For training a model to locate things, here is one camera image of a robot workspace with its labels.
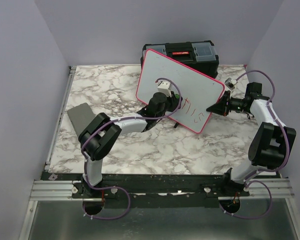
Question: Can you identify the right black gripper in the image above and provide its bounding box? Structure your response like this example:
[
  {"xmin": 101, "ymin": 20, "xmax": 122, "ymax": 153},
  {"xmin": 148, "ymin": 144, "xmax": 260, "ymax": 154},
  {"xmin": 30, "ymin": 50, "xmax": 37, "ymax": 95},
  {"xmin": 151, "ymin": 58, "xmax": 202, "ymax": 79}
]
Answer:
[{"xmin": 206, "ymin": 91, "xmax": 250, "ymax": 117}]

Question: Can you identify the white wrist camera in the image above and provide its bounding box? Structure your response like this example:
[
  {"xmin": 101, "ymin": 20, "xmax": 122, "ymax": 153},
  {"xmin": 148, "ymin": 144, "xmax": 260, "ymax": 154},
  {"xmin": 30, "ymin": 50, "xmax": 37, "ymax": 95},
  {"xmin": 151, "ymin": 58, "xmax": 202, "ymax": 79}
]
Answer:
[
  {"xmin": 224, "ymin": 77, "xmax": 238, "ymax": 93},
  {"xmin": 157, "ymin": 80, "xmax": 172, "ymax": 97}
]

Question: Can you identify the grey sponge block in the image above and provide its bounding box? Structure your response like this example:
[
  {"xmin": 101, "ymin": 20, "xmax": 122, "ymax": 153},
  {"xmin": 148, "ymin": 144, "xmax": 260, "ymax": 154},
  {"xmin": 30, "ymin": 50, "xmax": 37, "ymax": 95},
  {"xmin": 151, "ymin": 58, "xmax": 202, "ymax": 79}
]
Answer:
[{"xmin": 67, "ymin": 103, "xmax": 95, "ymax": 137}]

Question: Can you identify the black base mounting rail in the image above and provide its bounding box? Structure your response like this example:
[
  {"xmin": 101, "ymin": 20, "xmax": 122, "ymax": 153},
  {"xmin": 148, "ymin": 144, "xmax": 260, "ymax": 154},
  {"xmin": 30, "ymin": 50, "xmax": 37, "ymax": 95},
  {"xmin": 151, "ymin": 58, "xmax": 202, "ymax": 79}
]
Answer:
[{"xmin": 40, "ymin": 172, "xmax": 249, "ymax": 212}]

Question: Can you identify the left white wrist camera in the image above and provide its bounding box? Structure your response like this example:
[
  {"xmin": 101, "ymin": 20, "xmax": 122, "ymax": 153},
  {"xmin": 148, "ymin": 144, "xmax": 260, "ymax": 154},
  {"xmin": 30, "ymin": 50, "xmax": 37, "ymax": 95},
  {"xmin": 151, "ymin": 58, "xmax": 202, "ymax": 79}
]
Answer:
[{"xmin": 157, "ymin": 80, "xmax": 172, "ymax": 97}]

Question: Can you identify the pink framed whiteboard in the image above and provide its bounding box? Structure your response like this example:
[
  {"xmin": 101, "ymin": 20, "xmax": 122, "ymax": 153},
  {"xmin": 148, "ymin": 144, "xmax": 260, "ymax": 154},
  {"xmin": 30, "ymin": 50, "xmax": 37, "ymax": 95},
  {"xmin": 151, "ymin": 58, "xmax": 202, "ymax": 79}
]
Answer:
[{"xmin": 136, "ymin": 49, "xmax": 225, "ymax": 134}]

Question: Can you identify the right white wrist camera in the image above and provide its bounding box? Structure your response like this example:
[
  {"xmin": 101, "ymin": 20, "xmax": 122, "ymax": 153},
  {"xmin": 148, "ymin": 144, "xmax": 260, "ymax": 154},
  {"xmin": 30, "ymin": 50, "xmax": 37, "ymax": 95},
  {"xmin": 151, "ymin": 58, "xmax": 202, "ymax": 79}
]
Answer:
[{"xmin": 224, "ymin": 77, "xmax": 238, "ymax": 93}]

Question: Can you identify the aluminium extrusion frame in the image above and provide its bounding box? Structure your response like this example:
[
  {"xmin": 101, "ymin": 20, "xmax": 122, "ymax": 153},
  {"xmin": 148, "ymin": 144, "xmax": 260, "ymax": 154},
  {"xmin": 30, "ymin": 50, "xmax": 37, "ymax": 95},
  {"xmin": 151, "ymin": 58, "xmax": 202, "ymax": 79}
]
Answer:
[{"xmin": 17, "ymin": 65, "xmax": 77, "ymax": 240}]

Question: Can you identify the black plastic toolbox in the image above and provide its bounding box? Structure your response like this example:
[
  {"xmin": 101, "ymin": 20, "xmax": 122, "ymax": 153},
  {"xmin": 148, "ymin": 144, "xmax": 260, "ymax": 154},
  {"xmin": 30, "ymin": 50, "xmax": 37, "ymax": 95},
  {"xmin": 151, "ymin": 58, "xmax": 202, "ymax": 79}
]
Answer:
[{"xmin": 140, "ymin": 40, "xmax": 219, "ymax": 78}]

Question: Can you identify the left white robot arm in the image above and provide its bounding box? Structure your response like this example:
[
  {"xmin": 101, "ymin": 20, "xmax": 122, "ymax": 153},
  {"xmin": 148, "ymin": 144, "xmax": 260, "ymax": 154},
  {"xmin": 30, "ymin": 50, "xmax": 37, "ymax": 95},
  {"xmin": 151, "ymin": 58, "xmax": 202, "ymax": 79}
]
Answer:
[{"xmin": 78, "ymin": 92, "xmax": 183, "ymax": 198}]

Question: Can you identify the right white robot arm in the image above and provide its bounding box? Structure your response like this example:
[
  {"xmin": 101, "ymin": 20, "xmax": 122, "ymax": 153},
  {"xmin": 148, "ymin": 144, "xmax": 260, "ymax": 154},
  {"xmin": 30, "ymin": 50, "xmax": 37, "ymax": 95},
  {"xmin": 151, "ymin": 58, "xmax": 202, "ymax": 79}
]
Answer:
[{"xmin": 206, "ymin": 82, "xmax": 297, "ymax": 196}]

